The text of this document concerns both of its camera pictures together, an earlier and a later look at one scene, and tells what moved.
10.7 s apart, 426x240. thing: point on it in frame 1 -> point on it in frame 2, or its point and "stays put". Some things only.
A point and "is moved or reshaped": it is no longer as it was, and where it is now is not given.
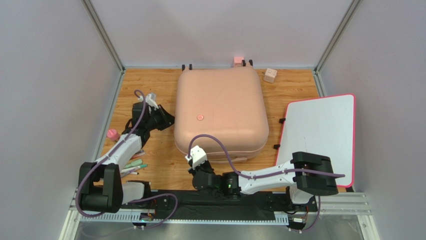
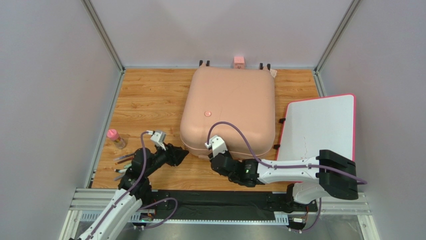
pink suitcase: [227, 103] is moved or reshaped
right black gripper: [198, 167] -> [216, 159]
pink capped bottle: [113, 134] stays put
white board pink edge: [324, 126] stays put
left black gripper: [168, 119] -> [175, 154]
